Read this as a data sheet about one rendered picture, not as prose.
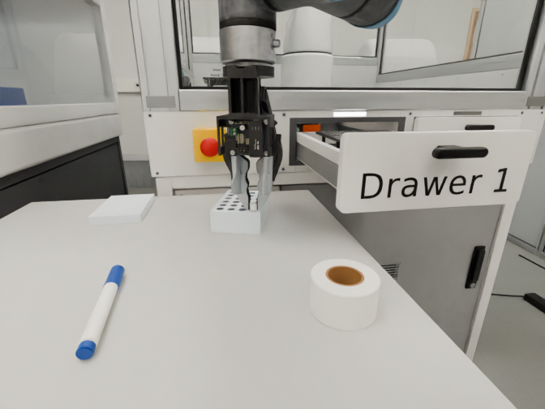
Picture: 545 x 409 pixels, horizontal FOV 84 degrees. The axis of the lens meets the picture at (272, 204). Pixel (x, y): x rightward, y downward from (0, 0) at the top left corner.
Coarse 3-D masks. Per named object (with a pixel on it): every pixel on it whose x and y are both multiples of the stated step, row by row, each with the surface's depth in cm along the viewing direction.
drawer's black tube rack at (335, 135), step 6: (318, 132) 69; (324, 132) 67; (330, 132) 67; (336, 132) 67; (342, 132) 68; (324, 138) 69; (330, 138) 61; (336, 138) 58; (330, 144) 70; (336, 144) 61
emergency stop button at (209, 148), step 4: (204, 140) 62; (208, 140) 62; (212, 140) 62; (216, 140) 63; (200, 144) 63; (204, 144) 62; (208, 144) 62; (212, 144) 63; (216, 144) 63; (200, 148) 63; (204, 148) 63; (208, 148) 63; (212, 148) 63; (216, 148) 63; (204, 152) 63; (208, 152) 63; (212, 152) 63; (216, 152) 63; (208, 156) 64; (212, 156) 64
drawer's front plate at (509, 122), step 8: (416, 120) 74; (424, 120) 74; (432, 120) 74; (440, 120) 75; (448, 120) 75; (456, 120) 75; (464, 120) 76; (472, 120) 76; (480, 120) 76; (488, 120) 77; (496, 120) 77; (504, 120) 77; (512, 120) 78; (520, 120) 78; (416, 128) 75; (424, 128) 75; (432, 128) 75; (440, 128) 75; (448, 128) 76; (456, 128) 76; (464, 128) 76; (496, 128) 78; (504, 128) 78; (512, 128) 78
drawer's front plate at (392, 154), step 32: (352, 160) 40; (384, 160) 41; (416, 160) 42; (448, 160) 42; (480, 160) 43; (512, 160) 44; (352, 192) 42; (384, 192) 43; (416, 192) 43; (448, 192) 44; (480, 192) 45; (512, 192) 46
